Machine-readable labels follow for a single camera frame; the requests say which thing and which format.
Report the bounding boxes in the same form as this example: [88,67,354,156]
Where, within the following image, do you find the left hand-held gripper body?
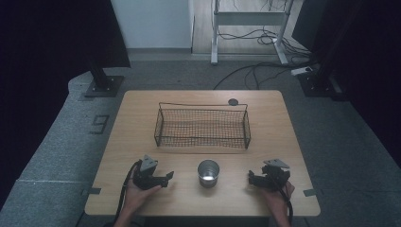
[132,154,170,191]

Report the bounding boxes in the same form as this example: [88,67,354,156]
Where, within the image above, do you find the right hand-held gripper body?
[255,158,291,192]

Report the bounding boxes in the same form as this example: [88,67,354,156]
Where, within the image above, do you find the silver metal cup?
[197,159,220,189]

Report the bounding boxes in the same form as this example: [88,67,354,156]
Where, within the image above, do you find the black wire mesh basket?
[153,101,253,150]

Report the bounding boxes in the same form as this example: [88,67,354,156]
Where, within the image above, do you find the person's left hand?
[125,166,163,216]

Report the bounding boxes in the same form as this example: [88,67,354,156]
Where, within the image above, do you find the person's right hand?
[260,180,296,218]

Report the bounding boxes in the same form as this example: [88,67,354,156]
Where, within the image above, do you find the dark tape floor mark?
[89,114,111,136]

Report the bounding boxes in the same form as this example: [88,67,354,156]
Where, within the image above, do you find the white power strip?
[289,65,314,77]

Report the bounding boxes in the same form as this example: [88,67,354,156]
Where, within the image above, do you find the black curtain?
[0,0,132,211]
[291,0,401,168]

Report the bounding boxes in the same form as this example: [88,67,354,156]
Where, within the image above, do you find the left hand-held gripper black cable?
[113,159,144,223]

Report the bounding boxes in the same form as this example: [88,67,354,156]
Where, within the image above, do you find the black stand with base plate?
[83,58,126,98]
[297,56,340,98]

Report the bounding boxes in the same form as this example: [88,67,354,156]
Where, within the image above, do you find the black floor cables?
[213,0,318,91]

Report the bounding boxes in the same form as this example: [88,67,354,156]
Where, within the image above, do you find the white metal desk frame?
[210,0,296,66]

